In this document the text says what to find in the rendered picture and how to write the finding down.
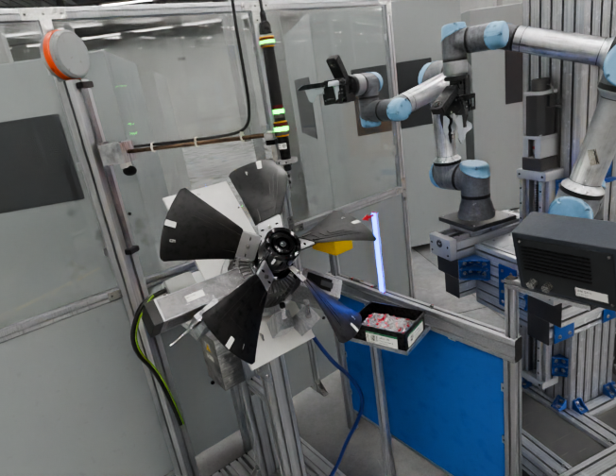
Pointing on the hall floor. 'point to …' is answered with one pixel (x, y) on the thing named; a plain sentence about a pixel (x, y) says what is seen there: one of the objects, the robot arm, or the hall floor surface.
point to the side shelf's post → (241, 418)
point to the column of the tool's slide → (128, 273)
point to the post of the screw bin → (383, 410)
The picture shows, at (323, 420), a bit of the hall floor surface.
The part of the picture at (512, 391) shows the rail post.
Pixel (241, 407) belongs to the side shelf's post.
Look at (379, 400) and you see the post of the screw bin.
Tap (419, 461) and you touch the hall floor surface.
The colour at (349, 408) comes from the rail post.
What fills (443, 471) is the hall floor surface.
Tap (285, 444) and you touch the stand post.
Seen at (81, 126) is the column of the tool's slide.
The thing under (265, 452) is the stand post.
